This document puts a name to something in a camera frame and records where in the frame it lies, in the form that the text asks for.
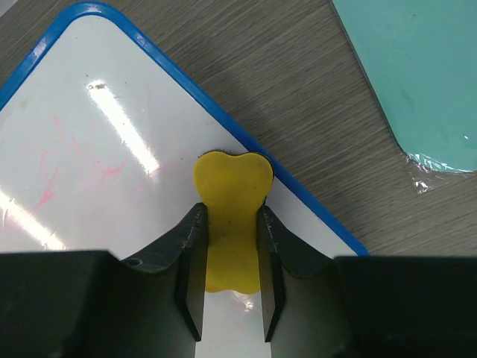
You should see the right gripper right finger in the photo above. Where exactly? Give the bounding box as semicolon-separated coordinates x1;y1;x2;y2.
257;206;476;357

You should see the yellow whiteboard eraser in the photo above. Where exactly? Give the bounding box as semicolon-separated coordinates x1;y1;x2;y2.
193;151;274;295

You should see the teal cutting board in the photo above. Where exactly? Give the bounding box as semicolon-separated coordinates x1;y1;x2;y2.
332;0;476;193

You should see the blue framed whiteboard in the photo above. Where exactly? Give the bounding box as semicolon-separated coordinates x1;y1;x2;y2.
1;2;366;357

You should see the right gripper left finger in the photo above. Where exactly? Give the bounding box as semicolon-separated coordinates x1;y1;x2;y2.
1;204;207;357

